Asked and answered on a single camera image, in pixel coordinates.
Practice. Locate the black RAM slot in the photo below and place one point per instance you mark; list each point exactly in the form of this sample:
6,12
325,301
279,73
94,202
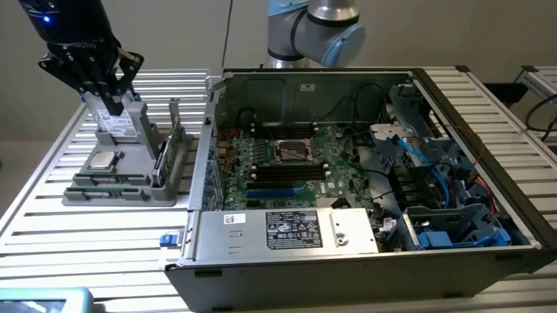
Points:
289,179
289,171
289,175
289,167

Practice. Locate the grey disk bay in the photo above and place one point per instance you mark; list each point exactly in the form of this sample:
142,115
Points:
462,225

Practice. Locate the aluminium side table frame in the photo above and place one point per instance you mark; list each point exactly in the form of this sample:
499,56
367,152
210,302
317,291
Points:
540,81

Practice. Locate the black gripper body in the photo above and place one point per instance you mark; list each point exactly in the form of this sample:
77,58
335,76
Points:
74,23

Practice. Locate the grey parts rack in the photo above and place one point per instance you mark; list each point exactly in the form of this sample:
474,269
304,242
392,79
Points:
144,143

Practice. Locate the green motherboard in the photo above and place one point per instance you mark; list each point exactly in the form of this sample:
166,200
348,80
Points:
344,169

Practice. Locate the silver CPU chip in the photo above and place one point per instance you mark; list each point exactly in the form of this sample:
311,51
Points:
104,160

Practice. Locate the blue expansion slot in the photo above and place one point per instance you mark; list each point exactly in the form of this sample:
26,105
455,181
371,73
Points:
269,193

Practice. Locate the light blue device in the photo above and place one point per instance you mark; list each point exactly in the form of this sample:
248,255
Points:
43,301

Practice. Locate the green RAM stick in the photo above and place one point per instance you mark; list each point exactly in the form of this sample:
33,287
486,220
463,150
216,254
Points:
112,194

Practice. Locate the silver heat sink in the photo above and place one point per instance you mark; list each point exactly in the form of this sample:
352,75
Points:
325,203

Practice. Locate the black fan shroud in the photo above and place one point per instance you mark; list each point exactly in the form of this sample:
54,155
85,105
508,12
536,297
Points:
413,189

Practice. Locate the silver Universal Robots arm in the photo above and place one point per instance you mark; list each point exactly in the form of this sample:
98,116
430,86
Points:
323,29

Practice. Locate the black expansion slot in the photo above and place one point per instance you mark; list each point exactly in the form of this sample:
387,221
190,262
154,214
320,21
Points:
268,186

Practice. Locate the silver disk with label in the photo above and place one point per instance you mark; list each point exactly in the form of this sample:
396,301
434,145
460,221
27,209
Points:
118,125

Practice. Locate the silver power supply unit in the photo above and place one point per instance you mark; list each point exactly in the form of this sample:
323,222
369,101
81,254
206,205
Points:
253,234

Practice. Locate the open black PC case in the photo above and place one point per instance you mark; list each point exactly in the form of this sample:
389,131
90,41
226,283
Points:
331,280

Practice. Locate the CPU socket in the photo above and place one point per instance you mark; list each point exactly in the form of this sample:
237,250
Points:
292,150

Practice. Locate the blue case latch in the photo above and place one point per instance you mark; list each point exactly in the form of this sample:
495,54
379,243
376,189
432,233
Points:
169,240

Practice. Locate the green graphics card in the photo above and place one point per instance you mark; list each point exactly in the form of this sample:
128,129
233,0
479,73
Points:
172,146

